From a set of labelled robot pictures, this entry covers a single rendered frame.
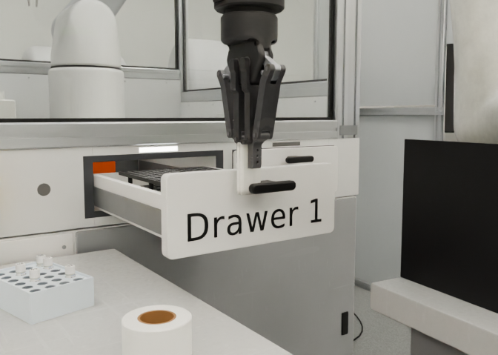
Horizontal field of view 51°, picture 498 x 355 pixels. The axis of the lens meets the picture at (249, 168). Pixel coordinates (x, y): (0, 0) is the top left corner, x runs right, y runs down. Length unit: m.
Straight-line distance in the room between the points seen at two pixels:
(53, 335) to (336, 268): 0.86
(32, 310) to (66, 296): 0.04
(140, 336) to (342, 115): 0.91
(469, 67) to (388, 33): 2.04
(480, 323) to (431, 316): 0.07
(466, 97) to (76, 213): 0.70
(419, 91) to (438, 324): 2.14
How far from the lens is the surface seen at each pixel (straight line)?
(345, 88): 1.32
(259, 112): 0.67
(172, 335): 0.53
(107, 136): 0.99
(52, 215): 0.98
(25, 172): 0.96
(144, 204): 0.78
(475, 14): 0.96
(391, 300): 0.78
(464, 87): 0.96
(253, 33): 0.68
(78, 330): 0.65
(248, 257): 1.18
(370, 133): 3.04
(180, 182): 0.68
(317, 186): 0.81
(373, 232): 3.07
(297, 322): 1.32
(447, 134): 1.39
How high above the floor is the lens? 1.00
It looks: 6 degrees down
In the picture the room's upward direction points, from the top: straight up
